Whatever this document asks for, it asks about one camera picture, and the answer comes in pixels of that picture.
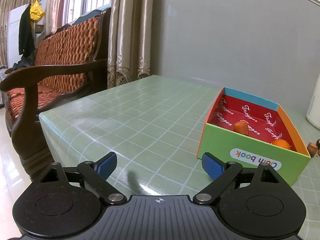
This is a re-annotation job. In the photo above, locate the white appliance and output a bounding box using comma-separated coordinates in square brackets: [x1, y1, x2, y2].
[7, 4, 29, 68]

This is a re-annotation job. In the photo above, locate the white thermos jug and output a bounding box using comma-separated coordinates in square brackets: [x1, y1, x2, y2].
[306, 75, 320, 130]

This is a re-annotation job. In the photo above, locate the large orange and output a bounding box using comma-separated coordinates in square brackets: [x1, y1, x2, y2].
[272, 139, 291, 150]

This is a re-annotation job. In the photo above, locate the wooden sofa with cushion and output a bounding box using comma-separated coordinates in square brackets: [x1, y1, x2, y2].
[1, 8, 111, 179]

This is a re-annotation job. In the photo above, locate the black hanging coat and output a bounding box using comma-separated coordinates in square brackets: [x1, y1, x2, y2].
[18, 4, 35, 57]

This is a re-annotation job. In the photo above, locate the dark fruit near jug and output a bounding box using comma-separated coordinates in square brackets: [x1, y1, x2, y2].
[316, 139, 320, 156]

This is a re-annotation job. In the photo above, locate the yellow bag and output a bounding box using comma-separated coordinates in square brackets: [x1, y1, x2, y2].
[30, 0, 45, 22]

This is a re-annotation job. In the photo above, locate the brown-orange carrot chunk left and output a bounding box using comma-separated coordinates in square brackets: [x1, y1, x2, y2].
[307, 142, 318, 158]

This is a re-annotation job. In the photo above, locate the beige curtain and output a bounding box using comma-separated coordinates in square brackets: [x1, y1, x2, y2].
[0, 0, 155, 90]

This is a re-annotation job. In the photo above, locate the green checked tablecloth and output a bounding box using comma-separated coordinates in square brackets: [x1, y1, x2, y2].
[38, 74, 320, 240]

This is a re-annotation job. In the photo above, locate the orange carrot chunk front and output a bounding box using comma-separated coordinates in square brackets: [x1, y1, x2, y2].
[233, 121, 249, 136]

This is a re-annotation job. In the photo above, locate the colourful cardboard box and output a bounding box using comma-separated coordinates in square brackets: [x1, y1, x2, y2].
[196, 87, 311, 185]

